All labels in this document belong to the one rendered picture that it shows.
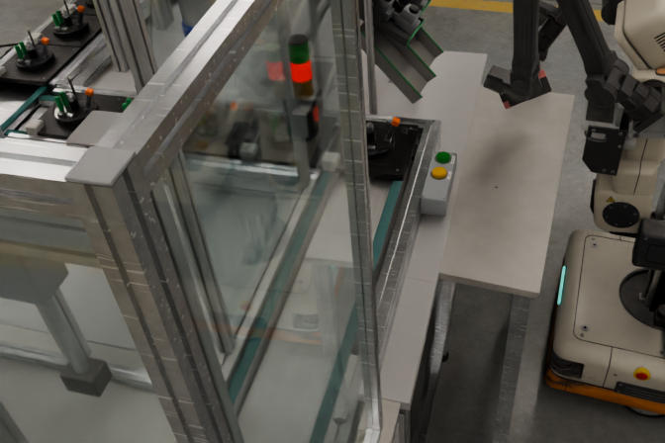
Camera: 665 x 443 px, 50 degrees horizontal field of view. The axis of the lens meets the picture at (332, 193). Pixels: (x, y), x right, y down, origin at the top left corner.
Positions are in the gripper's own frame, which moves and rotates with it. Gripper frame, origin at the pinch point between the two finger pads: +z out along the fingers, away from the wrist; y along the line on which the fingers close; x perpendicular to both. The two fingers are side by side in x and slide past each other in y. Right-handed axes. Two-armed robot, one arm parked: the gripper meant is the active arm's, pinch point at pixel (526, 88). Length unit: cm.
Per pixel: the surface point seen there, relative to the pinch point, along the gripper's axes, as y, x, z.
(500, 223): 16.4, 31.9, -27.6
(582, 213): 9, 60, 108
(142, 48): 35, -26, -130
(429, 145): 29.0, 5.0, -19.0
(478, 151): 20.0, 12.5, -1.9
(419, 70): 28.9, -18.2, 1.9
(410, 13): 20.8, -32.9, -15.7
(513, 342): 24, 63, -33
